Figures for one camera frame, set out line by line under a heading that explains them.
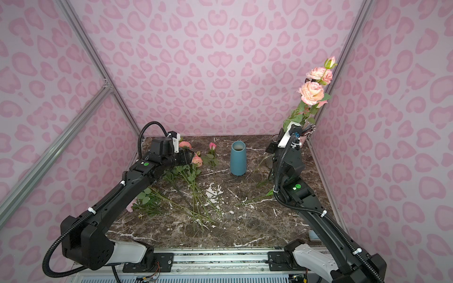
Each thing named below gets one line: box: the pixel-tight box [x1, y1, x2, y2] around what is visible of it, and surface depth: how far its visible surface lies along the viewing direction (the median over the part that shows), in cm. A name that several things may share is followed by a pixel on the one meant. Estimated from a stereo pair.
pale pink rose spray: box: [283, 56, 338, 130], surface depth 52 cm
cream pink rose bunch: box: [126, 187, 170, 217], surface depth 90 cm
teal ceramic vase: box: [230, 140, 248, 177], surface depth 94 cm
